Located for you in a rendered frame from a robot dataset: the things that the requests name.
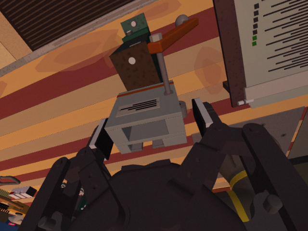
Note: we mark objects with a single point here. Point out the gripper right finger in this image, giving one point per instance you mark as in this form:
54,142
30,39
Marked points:
264,154

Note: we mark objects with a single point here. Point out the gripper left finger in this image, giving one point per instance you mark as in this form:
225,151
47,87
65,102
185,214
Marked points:
60,183

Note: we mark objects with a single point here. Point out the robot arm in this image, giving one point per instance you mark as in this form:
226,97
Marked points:
237,183

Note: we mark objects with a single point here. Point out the grey metal plate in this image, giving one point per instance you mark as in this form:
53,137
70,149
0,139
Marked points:
276,125

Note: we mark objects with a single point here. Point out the white and black box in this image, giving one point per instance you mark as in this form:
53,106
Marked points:
24,192

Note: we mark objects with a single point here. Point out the tan circuit board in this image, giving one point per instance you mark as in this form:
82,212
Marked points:
14,204

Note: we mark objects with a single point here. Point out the grey hook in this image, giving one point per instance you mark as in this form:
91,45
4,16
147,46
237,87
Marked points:
9,180

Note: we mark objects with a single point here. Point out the brown framed checklist board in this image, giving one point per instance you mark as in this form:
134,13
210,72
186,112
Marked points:
276,48

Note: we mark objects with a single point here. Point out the grey hex-head rod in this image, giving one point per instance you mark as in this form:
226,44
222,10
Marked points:
164,69

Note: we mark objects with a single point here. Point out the brown speckled block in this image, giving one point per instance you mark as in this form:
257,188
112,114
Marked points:
137,72

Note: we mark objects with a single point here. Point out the orange lever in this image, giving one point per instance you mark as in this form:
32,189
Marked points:
173,36

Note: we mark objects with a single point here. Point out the grey ball knob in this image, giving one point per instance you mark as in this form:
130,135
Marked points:
181,20

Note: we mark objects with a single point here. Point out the dark slatted vent panel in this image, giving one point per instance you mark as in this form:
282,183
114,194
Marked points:
60,19

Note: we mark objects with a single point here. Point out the green block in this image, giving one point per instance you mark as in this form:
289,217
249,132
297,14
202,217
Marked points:
137,26

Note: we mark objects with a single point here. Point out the grey rail slider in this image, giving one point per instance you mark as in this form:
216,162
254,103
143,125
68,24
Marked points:
144,113

